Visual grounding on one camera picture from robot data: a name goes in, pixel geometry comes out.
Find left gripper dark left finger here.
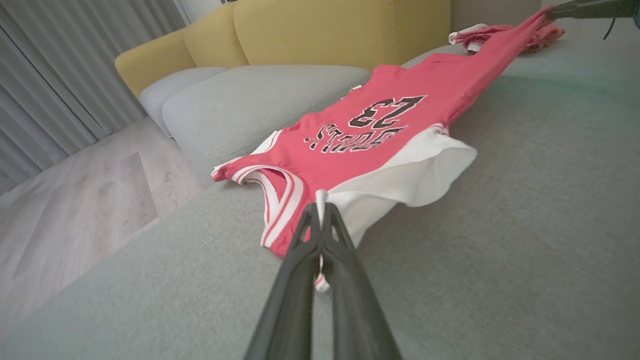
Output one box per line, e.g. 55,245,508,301
244,202,322,360

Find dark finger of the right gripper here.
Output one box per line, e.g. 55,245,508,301
547,0,640,21

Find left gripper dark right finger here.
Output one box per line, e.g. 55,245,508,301
321,202,403,360

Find red white-striped basketball shorts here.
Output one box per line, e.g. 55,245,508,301
448,22,566,54

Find red Bulls 23 jersey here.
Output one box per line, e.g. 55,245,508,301
210,6,556,293

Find grey sofa seat cushion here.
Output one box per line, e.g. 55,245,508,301
139,66,228,138
161,65,373,188

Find yellow sofa back cushion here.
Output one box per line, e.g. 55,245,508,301
232,0,452,73

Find yellow sofa armrest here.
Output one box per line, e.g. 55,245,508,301
114,2,251,98

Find grey pleated curtain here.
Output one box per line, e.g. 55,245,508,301
0,0,188,196

